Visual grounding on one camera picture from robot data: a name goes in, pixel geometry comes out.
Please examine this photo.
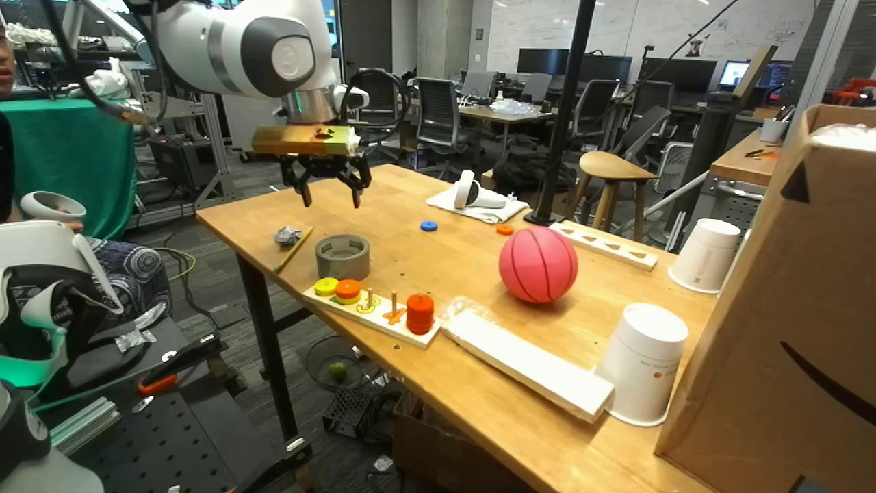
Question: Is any white paper cup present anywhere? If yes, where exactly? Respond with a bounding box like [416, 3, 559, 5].
[665, 215, 743, 295]
[597, 302, 693, 429]

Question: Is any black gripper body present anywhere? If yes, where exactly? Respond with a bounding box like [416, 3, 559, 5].
[279, 151, 372, 180]

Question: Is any black vertical pole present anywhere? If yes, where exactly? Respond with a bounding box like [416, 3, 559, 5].
[531, 0, 597, 228]

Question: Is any grey duct tape roll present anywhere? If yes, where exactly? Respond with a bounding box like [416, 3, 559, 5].
[311, 233, 372, 281]

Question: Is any red rubber basketball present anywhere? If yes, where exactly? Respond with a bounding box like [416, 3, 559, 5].
[496, 225, 580, 306]

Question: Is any black perforated metal table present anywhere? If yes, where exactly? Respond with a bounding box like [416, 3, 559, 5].
[51, 313, 311, 493]

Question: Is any large printed cardboard box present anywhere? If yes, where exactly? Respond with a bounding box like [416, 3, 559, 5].
[654, 100, 876, 493]

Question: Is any wooden strip with holes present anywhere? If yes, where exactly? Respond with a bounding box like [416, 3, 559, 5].
[546, 215, 658, 272]

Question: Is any orange handled tool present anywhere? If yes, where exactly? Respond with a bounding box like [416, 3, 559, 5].
[133, 370, 179, 396]

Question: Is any black office chair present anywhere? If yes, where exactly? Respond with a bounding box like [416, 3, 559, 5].
[413, 74, 461, 147]
[571, 76, 620, 139]

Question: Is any white ring VR controller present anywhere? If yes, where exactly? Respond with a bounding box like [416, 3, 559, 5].
[19, 188, 89, 222]

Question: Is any wooden side desk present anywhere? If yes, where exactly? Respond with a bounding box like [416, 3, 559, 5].
[708, 125, 787, 185]

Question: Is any white foam packing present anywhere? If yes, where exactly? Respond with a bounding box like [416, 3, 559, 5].
[806, 120, 876, 154]

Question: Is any wooden stool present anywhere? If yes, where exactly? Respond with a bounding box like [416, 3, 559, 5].
[568, 147, 656, 241]

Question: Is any white cabinet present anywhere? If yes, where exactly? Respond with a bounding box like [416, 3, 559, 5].
[218, 89, 285, 154]

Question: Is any red ring stack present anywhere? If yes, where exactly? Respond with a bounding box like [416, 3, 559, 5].
[405, 289, 434, 336]

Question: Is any yellow pencil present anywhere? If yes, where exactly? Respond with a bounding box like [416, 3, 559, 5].
[271, 225, 315, 276]

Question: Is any black computer monitor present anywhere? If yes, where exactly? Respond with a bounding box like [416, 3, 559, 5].
[637, 54, 719, 95]
[513, 47, 635, 89]

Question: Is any tan wrist camera box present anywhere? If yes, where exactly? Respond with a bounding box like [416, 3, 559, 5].
[251, 122, 360, 159]

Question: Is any white VR headset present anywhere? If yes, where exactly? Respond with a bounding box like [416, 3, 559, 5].
[0, 215, 126, 393]

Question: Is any green cloth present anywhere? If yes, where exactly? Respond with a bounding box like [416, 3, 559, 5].
[0, 95, 138, 241]

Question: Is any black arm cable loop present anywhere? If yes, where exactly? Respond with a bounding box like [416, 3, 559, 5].
[335, 66, 413, 151]

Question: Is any laptop with blue screen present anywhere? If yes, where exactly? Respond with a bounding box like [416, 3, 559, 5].
[717, 58, 793, 94]

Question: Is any person in patterned trousers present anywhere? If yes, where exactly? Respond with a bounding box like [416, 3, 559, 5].
[0, 21, 175, 318]

